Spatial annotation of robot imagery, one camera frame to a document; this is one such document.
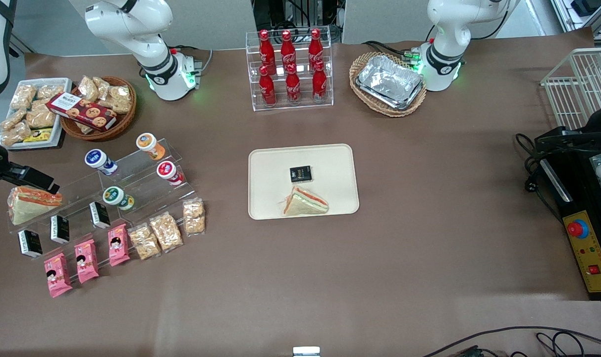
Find green gum bottle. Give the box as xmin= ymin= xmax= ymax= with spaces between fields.
xmin=103 ymin=186 xmax=135 ymax=211

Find white rectangular tray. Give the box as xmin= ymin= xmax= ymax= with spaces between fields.
xmin=0 ymin=78 xmax=73 ymax=150

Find blue gum bottle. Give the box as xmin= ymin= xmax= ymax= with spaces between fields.
xmin=85 ymin=149 xmax=118 ymax=176

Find orange gum bottle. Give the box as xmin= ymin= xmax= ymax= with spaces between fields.
xmin=136 ymin=133 xmax=166 ymax=161

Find red gum bottle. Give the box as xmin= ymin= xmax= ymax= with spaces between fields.
xmin=157 ymin=161 xmax=185 ymax=186

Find beige plastic tray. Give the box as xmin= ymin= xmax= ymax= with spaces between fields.
xmin=248 ymin=144 xmax=360 ymax=220

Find yellow snack packet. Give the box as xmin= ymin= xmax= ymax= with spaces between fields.
xmin=23 ymin=128 xmax=54 ymax=143

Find wrapped triangle sandwich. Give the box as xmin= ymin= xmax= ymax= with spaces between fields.
xmin=8 ymin=186 xmax=63 ymax=226
xmin=280 ymin=186 xmax=329 ymax=216

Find red cookie box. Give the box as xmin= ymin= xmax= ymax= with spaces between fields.
xmin=46 ymin=92 xmax=118 ymax=132

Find red emergency stop button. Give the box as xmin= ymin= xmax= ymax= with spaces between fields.
xmin=567 ymin=218 xmax=590 ymax=239

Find pink snack pack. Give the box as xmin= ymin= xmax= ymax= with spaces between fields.
xmin=108 ymin=224 xmax=131 ymax=267
xmin=44 ymin=253 xmax=73 ymax=298
xmin=74 ymin=239 xmax=100 ymax=284

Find dark brown wicker basket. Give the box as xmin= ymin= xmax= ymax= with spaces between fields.
xmin=60 ymin=76 xmax=137 ymax=142

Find black box with yellow panel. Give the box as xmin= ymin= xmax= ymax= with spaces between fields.
xmin=537 ymin=126 xmax=601 ymax=301

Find clear acrylic stepped shelf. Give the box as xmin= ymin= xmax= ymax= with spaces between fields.
xmin=8 ymin=138 xmax=198 ymax=263

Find stacked aluminium foil trays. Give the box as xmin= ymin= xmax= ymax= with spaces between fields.
xmin=355 ymin=55 xmax=425 ymax=111

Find light tan wicker basket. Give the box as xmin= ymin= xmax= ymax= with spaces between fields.
xmin=349 ymin=52 xmax=428 ymax=118

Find red cola bottle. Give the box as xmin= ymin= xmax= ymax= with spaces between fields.
xmin=285 ymin=64 xmax=301 ymax=104
xmin=312 ymin=60 xmax=328 ymax=102
xmin=280 ymin=30 xmax=297 ymax=74
xmin=259 ymin=65 xmax=277 ymax=107
xmin=308 ymin=28 xmax=324 ymax=71
xmin=259 ymin=29 xmax=275 ymax=75

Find clear acrylic bottle rack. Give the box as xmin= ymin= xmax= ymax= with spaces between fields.
xmin=246 ymin=26 xmax=334 ymax=112

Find white wire basket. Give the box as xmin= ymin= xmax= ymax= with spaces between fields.
xmin=541 ymin=47 xmax=601 ymax=130

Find black power cable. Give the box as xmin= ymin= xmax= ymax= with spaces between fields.
xmin=515 ymin=132 xmax=566 ymax=221

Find metal frame shelving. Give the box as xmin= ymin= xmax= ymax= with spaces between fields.
xmin=550 ymin=0 xmax=601 ymax=34

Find thin black cable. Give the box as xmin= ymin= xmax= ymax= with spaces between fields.
xmin=423 ymin=326 xmax=601 ymax=357

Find dark equipment with cables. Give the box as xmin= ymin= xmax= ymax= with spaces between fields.
xmin=252 ymin=0 xmax=344 ymax=44

